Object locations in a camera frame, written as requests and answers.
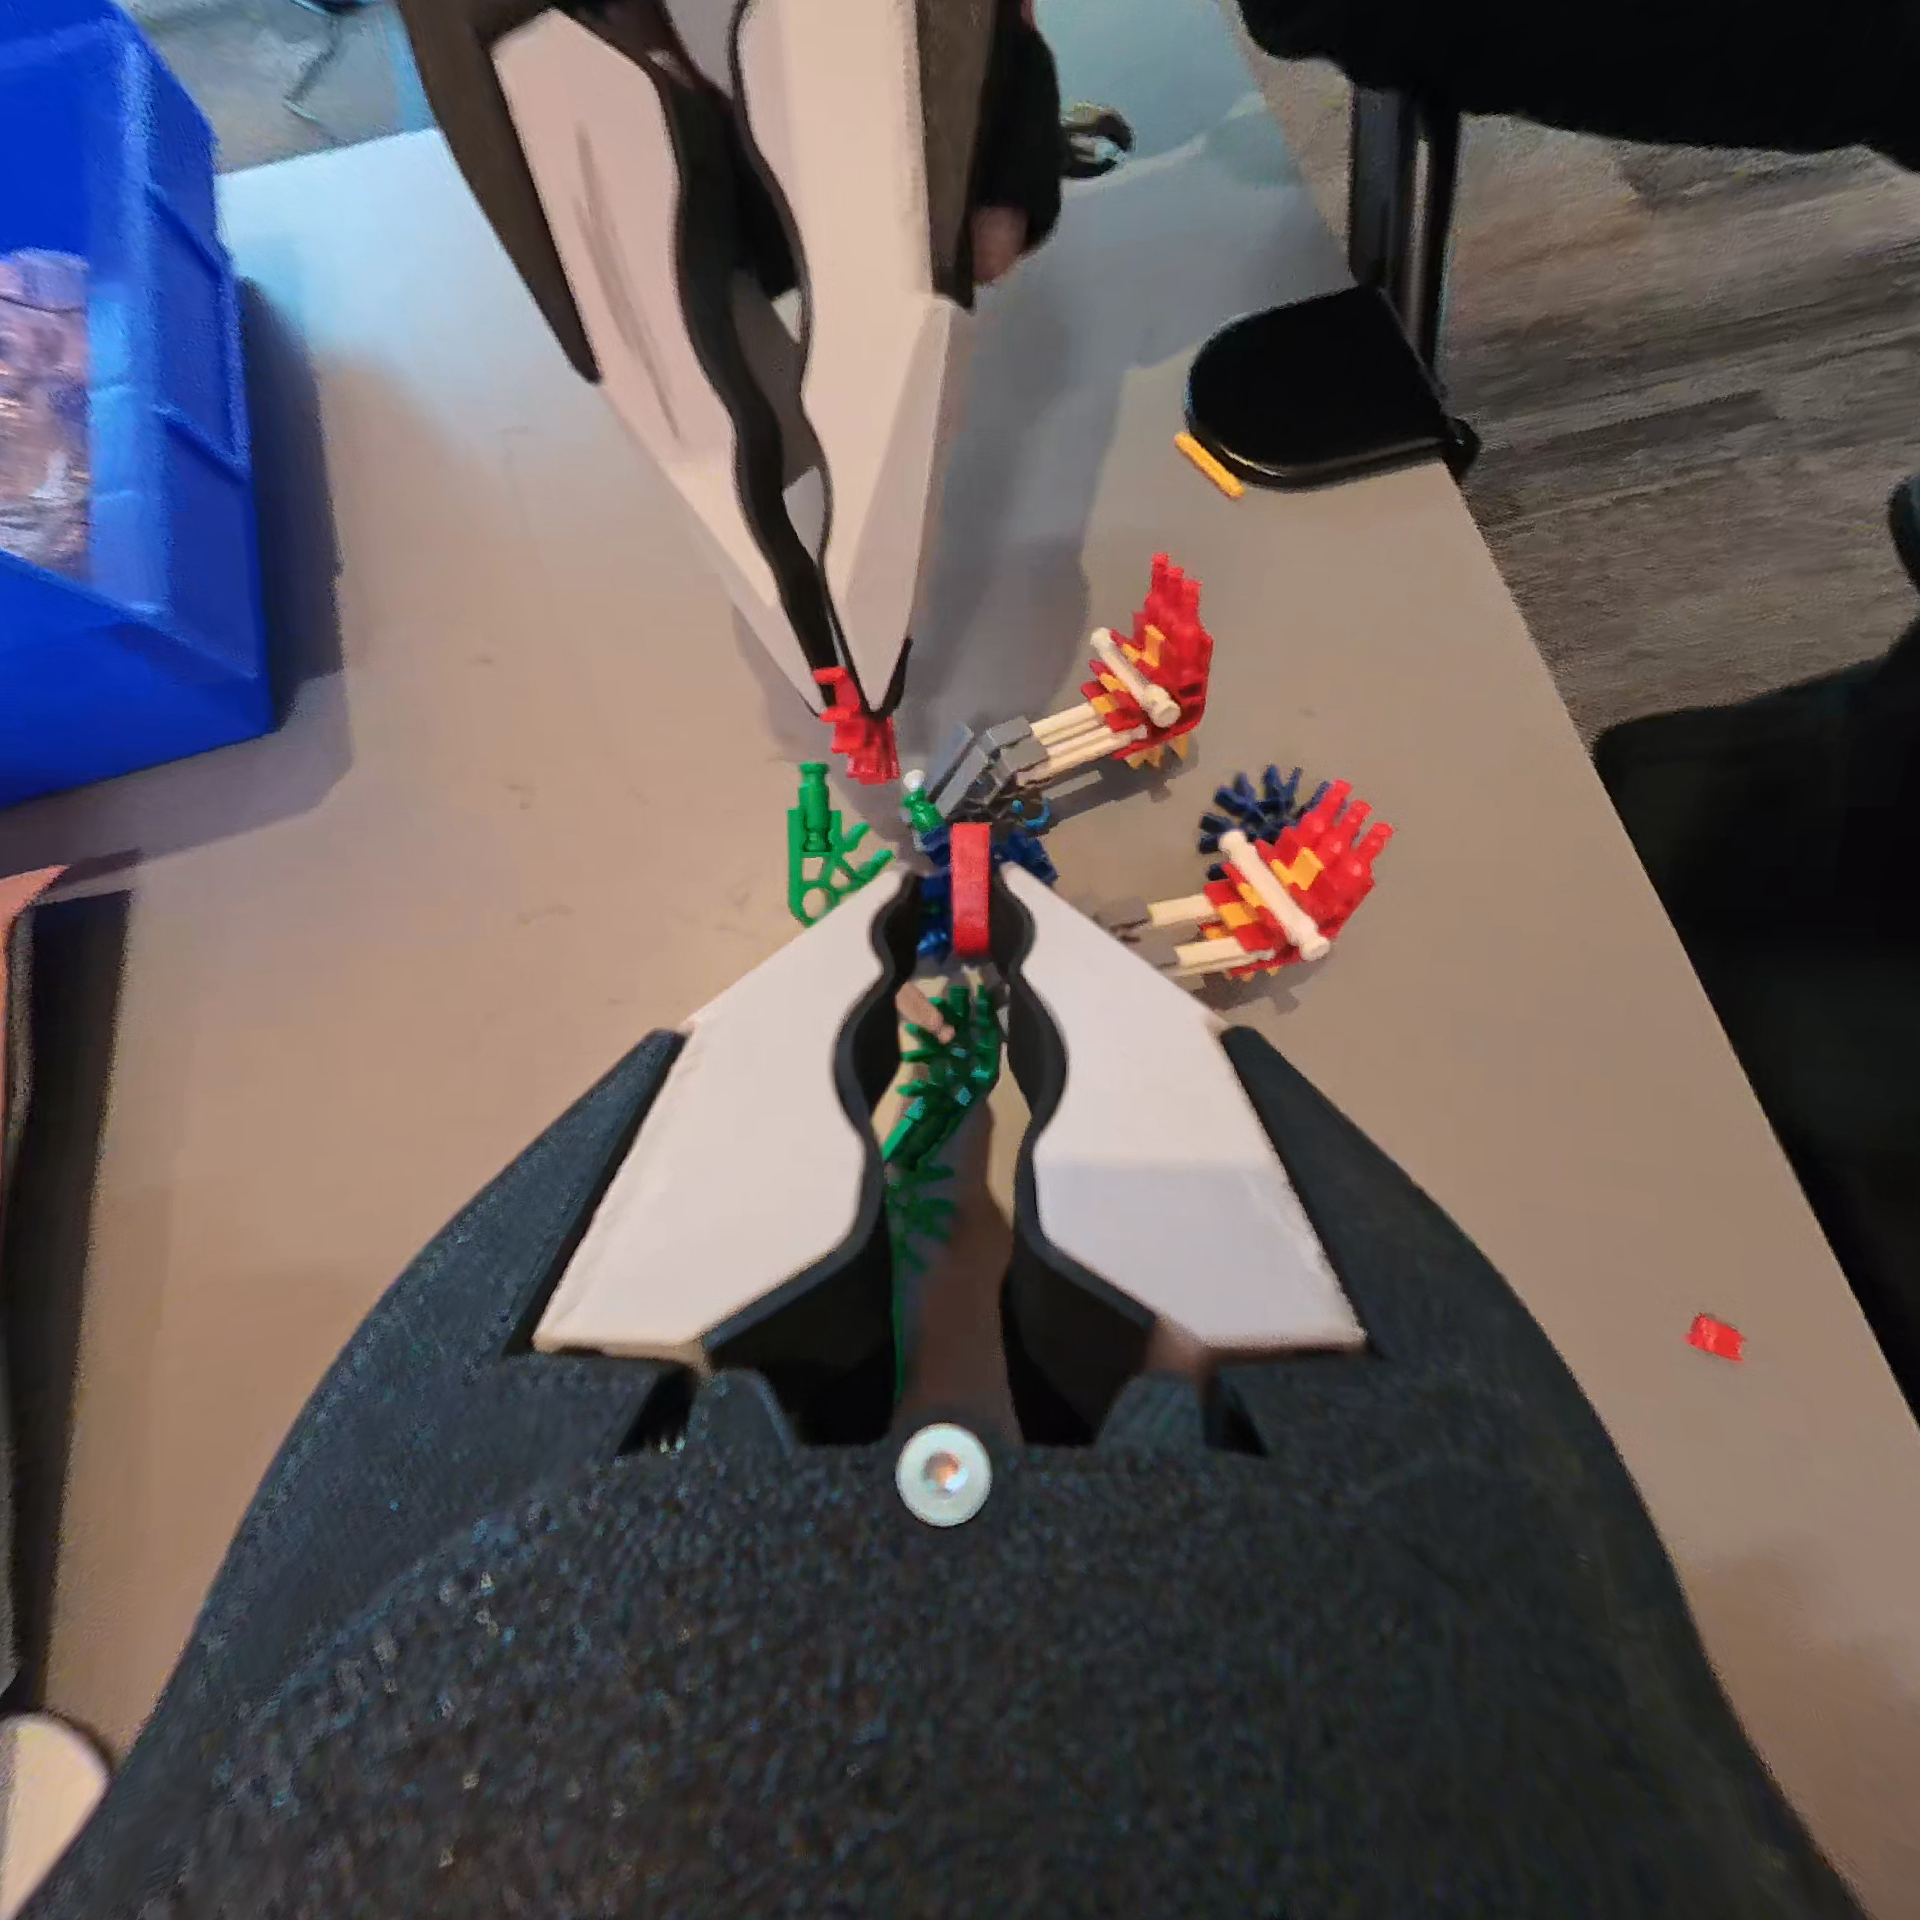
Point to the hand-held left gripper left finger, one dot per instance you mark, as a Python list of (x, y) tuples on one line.
[(704, 1186)]

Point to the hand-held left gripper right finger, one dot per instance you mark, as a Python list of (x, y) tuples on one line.
[(1184, 1186)]

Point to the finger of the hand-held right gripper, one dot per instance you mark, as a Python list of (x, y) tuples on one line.
[(628, 301), (870, 301)]

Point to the blue and green toy model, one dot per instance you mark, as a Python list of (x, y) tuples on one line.
[(937, 1073)]

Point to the red yellow claw toy assembly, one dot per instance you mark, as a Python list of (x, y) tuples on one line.
[(1161, 661), (1289, 886)]

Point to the red fan connector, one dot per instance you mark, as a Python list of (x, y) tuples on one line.
[(857, 734), (970, 892)]

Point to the person's right hand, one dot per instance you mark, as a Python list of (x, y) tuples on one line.
[(1020, 150)]

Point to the short yellow rod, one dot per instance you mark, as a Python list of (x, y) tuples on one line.
[(1209, 466)]

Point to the blue snowflake connector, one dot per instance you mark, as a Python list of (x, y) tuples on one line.
[(1252, 803)]

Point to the blue plastic bin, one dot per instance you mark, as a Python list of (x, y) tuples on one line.
[(166, 524)]

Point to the small red piece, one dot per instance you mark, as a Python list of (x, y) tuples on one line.
[(1714, 1337)]

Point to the clear plastic bag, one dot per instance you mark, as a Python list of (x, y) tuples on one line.
[(44, 422)]

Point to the person's black clothed body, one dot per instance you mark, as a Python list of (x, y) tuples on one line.
[(1800, 975)]

